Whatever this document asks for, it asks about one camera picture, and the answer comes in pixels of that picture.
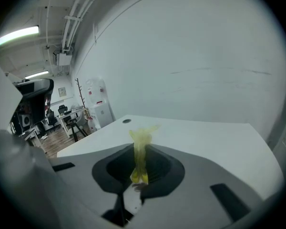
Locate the yellow cloth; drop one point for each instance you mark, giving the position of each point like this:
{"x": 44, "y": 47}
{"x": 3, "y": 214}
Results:
{"x": 140, "y": 147}

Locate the white ceiling pipes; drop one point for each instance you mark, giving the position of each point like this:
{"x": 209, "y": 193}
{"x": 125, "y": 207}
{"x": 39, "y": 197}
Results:
{"x": 74, "y": 15}

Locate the white jug with red label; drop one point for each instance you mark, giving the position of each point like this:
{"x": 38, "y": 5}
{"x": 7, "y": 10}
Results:
{"x": 91, "y": 125}

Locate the long ceiling tube light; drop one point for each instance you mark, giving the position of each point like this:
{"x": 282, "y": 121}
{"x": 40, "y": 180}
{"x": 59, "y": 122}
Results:
{"x": 16, "y": 35}

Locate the white office desk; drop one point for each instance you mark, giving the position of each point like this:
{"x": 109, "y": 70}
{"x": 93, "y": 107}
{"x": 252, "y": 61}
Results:
{"x": 70, "y": 114}

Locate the wooden coat rack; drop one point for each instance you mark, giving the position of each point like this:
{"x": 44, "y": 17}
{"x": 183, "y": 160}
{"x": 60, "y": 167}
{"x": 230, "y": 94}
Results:
{"x": 81, "y": 96}

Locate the black office chair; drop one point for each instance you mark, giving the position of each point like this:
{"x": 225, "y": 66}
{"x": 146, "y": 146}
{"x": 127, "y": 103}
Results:
{"x": 62, "y": 109}
{"x": 52, "y": 119}

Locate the white water dispenser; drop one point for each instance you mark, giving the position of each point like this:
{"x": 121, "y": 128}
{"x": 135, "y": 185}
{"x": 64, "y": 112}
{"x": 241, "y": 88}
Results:
{"x": 101, "y": 108}

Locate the short ceiling tube light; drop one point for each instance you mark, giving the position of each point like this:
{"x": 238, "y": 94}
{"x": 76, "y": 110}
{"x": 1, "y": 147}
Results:
{"x": 37, "y": 74}

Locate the black wooden stool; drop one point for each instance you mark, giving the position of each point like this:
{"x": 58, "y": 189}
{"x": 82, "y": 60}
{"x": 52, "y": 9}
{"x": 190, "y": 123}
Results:
{"x": 76, "y": 128}

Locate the white wall junction box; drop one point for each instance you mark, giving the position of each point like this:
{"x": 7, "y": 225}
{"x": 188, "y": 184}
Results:
{"x": 64, "y": 59}

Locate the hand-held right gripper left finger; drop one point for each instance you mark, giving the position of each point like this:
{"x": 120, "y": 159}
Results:
{"x": 85, "y": 175}

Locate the small framed wall notice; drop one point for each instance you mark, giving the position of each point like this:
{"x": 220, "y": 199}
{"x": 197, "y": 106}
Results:
{"x": 61, "y": 92}

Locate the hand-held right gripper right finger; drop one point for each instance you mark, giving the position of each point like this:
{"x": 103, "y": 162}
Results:
{"x": 193, "y": 187}

